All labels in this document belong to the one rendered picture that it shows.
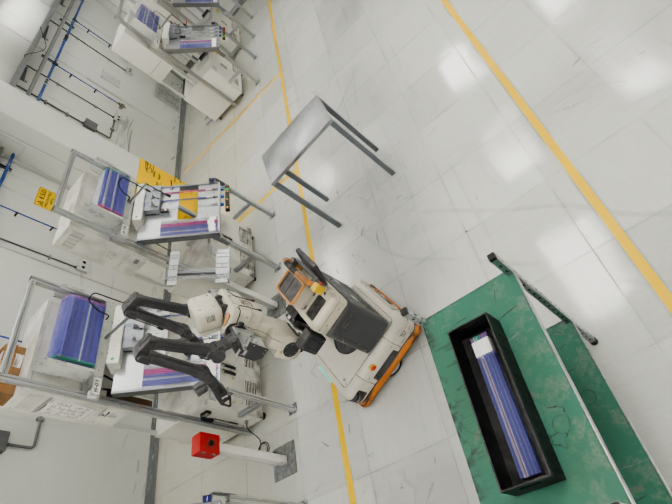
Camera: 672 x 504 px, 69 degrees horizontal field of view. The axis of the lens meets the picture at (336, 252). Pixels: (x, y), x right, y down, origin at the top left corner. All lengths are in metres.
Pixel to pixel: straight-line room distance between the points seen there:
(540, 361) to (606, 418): 0.61
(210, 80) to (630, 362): 6.38
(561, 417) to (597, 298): 1.24
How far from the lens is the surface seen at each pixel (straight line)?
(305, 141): 3.87
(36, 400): 3.84
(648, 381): 2.76
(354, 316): 2.94
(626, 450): 2.37
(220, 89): 7.68
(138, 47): 7.50
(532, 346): 1.89
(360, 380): 3.23
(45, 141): 6.48
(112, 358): 3.76
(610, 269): 2.98
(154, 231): 4.62
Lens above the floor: 2.62
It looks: 38 degrees down
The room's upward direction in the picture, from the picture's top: 59 degrees counter-clockwise
